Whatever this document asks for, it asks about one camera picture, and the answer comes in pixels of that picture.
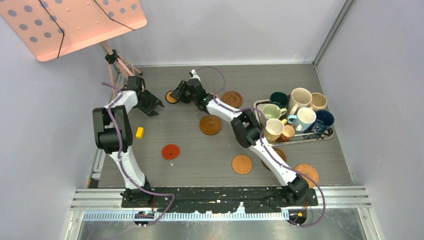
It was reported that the orange black face coaster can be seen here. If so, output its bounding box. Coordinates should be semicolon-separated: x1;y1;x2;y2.
165;90;179;105

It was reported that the brown wooden coaster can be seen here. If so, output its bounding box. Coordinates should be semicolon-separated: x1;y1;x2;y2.
199;115;222;136

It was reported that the red round coaster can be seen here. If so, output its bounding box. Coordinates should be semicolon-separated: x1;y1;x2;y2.
161;144;181;161

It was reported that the light orange wooden coaster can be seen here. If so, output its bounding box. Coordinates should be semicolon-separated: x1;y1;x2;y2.
231;154;253;175

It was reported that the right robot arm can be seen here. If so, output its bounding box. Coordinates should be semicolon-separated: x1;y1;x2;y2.
167;78;309;205

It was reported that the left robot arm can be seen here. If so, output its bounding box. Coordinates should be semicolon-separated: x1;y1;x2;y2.
92;75;163;207

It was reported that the dark wooden coaster far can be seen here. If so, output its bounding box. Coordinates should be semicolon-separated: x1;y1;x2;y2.
221;91;243;109

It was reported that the dark wooden coaster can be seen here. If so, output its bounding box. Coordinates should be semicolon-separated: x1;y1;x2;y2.
221;91;243;109
262;147;288;171

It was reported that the yellow cup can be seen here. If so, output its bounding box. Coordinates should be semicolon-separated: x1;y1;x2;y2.
264;118;287;143

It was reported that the small brown cup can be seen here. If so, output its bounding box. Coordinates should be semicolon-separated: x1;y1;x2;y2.
277;124;296;142

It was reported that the dark wooden coaster near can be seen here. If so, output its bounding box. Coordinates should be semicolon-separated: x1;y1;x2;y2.
262;147;288;171

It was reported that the yellow block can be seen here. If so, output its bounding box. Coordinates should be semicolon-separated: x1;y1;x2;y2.
135;127;145;139

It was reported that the light green mug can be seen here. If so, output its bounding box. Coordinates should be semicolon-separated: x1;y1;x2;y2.
259;103;288;126

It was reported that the dark green mug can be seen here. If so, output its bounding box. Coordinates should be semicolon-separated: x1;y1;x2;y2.
269;91;289;109

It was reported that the pink music stand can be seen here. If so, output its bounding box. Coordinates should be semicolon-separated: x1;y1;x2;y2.
0;0;148;84

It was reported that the cream mug tall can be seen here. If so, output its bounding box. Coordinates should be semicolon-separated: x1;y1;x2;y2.
287;87;313;115

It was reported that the white light blue mug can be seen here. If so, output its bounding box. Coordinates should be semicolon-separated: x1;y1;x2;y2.
287;107;317;132

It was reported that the metal tray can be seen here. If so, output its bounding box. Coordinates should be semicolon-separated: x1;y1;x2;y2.
253;99;335;147

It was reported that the beige mug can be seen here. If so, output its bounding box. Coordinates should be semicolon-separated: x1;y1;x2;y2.
308;92;327;112

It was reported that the navy blue mug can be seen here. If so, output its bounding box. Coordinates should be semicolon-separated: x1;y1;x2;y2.
310;110;335;136

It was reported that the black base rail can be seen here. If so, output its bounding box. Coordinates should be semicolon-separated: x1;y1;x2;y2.
120;186;318;214

